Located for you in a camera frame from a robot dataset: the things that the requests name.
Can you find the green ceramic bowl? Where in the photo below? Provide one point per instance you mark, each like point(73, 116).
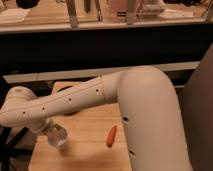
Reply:
point(62, 89)

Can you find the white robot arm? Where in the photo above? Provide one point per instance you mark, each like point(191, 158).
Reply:
point(148, 105)

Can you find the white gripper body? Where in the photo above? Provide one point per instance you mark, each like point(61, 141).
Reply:
point(50, 126)

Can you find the dark chair right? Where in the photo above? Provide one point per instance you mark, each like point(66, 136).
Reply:
point(196, 100)

